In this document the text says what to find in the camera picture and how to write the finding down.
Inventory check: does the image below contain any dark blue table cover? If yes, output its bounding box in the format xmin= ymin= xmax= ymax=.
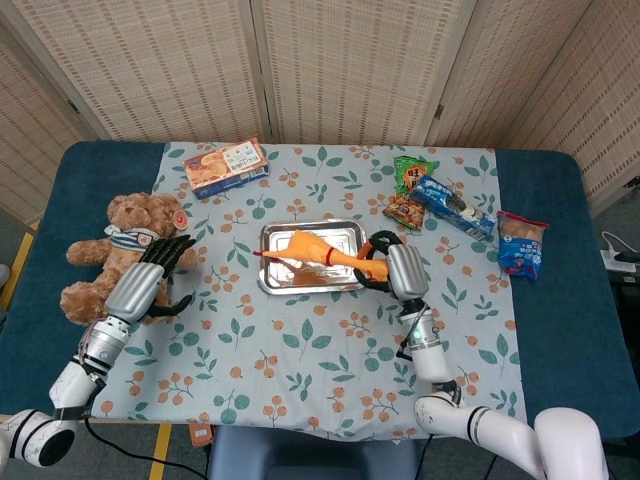
xmin=0 ymin=139 xmax=640 ymax=441

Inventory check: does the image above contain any blue bread bag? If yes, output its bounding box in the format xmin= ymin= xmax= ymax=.
xmin=495 ymin=209 xmax=551 ymax=282

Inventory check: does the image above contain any green snack bag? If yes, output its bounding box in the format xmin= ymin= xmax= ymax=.
xmin=382 ymin=155 xmax=441 ymax=232

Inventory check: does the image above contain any small orange tag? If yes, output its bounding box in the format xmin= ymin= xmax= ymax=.
xmin=188 ymin=422 xmax=214 ymax=446

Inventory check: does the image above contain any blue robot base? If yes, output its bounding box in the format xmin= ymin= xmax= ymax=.
xmin=207 ymin=424 xmax=426 ymax=480

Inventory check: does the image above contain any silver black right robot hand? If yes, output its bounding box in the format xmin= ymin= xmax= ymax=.
xmin=355 ymin=230 xmax=430 ymax=301

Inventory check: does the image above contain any brown teddy bear striped shirt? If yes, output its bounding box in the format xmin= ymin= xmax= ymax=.
xmin=59 ymin=192 xmax=200 ymax=326

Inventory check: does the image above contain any black box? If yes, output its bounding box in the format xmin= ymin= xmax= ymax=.
xmin=612 ymin=272 xmax=640 ymax=351

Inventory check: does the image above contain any woven folding screen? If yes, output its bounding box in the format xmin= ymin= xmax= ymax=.
xmin=0 ymin=0 xmax=640 ymax=226

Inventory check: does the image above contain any black cable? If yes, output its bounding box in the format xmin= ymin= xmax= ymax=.
xmin=84 ymin=418 xmax=211 ymax=480

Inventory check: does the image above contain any orange and blue biscuit box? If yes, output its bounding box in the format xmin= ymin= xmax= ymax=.
xmin=183 ymin=138 xmax=271 ymax=201

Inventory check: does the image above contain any light floral tablecloth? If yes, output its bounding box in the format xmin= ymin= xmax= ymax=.
xmin=91 ymin=141 xmax=529 ymax=441

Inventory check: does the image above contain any silver metal tray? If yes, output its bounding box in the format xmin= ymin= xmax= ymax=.
xmin=259 ymin=219 xmax=371 ymax=295

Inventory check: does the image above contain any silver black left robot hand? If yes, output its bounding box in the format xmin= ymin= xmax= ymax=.
xmin=104 ymin=234 xmax=197 ymax=324

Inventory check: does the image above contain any orange rubber chicken toy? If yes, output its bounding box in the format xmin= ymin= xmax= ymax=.
xmin=251 ymin=228 xmax=390 ymax=287

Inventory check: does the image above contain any long blue cookie package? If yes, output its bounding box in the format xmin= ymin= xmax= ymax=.
xmin=409 ymin=173 xmax=499 ymax=241

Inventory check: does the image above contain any white power strip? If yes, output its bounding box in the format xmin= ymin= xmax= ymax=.
xmin=599 ymin=230 xmax=640 ymax=274

